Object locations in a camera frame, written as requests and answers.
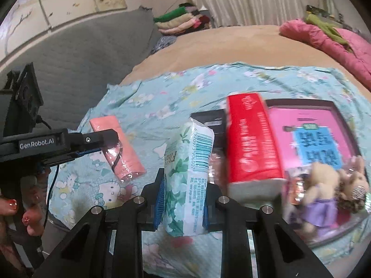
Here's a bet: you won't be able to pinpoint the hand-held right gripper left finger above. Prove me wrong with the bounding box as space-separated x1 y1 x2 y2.
33 168 166 278

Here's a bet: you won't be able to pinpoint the dark-framed pink box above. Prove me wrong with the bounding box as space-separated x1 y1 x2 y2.
265 98 371 246

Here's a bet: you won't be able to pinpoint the red tissue box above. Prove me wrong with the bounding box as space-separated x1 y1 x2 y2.
225 92 287 206

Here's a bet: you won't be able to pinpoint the black hair tie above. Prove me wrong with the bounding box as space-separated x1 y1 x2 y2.
111 146 125 172

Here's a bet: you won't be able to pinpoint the green tissue pack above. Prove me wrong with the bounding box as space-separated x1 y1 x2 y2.
161 117 215 237

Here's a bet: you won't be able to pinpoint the pink plastic-wrapped packet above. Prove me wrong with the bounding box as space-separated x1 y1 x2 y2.
89 115 146 183

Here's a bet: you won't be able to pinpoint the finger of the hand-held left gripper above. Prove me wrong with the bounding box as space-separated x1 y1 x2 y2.
69 129 119 158

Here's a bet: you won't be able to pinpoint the grey quilted headboard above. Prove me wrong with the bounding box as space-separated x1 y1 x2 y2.
0 7 163 134

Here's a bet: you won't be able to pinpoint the dark blue box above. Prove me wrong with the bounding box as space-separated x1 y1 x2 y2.
190 109 228 151

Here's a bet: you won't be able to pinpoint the beige item in clear wrap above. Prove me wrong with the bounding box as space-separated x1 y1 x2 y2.
209 148 231 186

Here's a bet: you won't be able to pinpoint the blue cartoon cat bedsheet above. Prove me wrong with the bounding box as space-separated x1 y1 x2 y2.
48 61 371 275

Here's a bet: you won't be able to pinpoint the green cloth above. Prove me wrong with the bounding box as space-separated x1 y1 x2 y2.
306 14 352 47

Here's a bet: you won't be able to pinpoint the black cable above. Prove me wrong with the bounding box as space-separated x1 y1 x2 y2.
36 116 61 229

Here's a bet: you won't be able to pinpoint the person's left hand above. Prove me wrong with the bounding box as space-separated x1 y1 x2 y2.
0 174 50 235

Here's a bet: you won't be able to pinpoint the blue patterned cloth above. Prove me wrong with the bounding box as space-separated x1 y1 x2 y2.
150 34 178 55

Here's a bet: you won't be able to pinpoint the pink quilt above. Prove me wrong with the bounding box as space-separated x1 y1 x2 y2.
279 19 371 90

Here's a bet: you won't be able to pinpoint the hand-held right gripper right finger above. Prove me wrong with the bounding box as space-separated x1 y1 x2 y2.
203 184 334 278

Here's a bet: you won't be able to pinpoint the beige bed cover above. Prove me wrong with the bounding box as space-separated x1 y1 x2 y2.
119 25 371 93

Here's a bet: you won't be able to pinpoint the plush bears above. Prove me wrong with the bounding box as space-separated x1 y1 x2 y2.
300 161 341 234

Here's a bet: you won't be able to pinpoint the plush bear leopard dress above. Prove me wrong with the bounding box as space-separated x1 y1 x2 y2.
338 155 370 213

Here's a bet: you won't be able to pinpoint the white curtain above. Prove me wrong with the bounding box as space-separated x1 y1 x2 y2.
180 0 325 28

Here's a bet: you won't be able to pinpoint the stack of folded clothes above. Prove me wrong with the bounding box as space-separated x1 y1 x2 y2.
153 3 213 35

